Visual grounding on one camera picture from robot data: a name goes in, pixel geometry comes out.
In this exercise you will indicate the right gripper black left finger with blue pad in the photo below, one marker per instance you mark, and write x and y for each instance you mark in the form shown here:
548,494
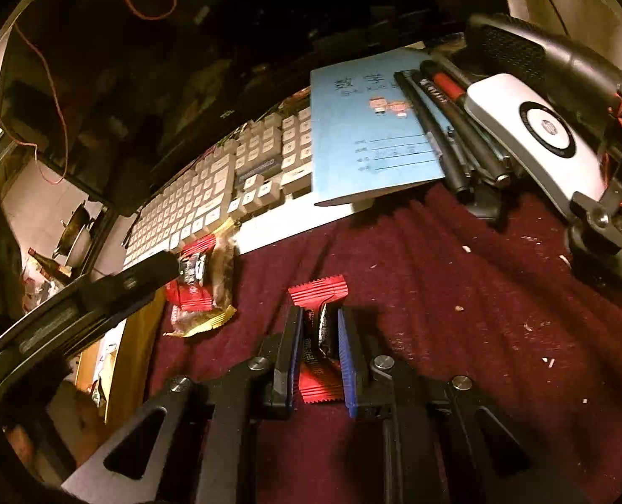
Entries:
194,441

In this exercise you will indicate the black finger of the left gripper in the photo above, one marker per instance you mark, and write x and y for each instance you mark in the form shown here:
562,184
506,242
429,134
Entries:
78,315

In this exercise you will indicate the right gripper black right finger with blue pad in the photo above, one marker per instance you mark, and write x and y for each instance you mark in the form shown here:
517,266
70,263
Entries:
443,441

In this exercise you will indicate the red black candy packet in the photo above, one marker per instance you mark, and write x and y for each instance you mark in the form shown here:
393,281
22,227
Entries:
320,300

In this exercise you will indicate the dark sauce bottle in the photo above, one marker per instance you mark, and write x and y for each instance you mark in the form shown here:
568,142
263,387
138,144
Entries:
51,269

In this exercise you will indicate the gold cardboard box tray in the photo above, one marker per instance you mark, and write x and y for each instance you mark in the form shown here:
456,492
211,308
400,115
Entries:
126,351

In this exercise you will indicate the red snack packet pile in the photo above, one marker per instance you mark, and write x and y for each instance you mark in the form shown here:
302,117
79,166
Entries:
201,296

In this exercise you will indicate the dark red table cloth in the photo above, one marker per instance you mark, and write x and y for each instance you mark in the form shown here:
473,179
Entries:
451,295

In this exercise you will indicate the beige mechanical keyboard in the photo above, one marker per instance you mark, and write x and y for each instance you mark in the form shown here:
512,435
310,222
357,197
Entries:
259,166

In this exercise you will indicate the black monitor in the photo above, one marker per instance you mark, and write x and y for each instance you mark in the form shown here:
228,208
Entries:
119,95

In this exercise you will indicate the blue exercise notebook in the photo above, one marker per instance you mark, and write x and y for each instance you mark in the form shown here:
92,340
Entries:
366,139

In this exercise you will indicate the red black marker pen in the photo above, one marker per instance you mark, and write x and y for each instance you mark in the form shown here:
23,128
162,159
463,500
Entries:
496,171

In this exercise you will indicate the black microphone stand device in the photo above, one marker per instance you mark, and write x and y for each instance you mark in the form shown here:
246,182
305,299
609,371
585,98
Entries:
588,89

